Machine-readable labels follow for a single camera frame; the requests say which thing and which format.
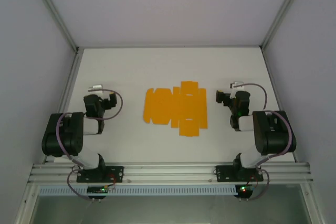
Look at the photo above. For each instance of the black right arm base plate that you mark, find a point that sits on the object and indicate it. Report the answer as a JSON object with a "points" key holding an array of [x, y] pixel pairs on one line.
{"points": [[223, 173]]}

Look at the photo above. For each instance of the left green circuit board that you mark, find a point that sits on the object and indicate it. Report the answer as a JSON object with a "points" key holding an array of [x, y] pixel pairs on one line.
{"points": [[97, 190]]}

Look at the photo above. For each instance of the aluminium table side rail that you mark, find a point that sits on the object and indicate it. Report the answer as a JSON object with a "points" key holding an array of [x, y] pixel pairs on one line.
{"points": [[278, 98], [67, 98]]}

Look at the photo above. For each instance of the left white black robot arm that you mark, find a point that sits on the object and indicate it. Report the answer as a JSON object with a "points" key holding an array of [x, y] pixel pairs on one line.
{"points": [[65, 134]]}

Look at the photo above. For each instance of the yellow corrugated paper box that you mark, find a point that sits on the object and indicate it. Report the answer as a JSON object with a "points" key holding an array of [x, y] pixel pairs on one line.
{"points": [[168, 108]]}

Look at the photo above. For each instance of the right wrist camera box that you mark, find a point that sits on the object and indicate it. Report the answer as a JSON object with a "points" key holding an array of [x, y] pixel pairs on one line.
{"points": [[236, 85]]}

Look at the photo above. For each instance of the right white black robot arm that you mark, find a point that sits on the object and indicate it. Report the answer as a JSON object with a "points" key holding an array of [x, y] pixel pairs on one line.
{"points": [[273, 134]]}

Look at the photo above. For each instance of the right green circuit board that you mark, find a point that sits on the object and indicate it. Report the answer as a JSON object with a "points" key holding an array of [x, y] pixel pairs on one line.
{"points": [[245, 189]]}

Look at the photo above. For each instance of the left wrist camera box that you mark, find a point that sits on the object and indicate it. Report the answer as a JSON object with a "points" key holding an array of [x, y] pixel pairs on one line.
{"points": [[95, 89]]}

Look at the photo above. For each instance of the aluminium mounting rail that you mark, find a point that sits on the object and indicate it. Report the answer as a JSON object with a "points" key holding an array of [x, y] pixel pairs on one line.
{"points": [[168, 171]]}

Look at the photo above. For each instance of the green circuit board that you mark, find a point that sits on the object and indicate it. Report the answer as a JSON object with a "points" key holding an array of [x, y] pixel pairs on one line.
{"points": [[97, 190], [245, 189]]}

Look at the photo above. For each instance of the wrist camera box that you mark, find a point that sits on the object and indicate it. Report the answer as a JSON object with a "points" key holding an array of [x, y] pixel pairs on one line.
{"points": [[236, 85], [95, 89]]}

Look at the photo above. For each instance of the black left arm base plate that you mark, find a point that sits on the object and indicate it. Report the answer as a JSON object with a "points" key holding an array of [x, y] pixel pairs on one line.
{"points": [[115, 174]]}

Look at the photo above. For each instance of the aluminium frame post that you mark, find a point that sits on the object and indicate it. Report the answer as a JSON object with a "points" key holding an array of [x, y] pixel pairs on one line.
{"points": [[284, 6], [52, 9]]}

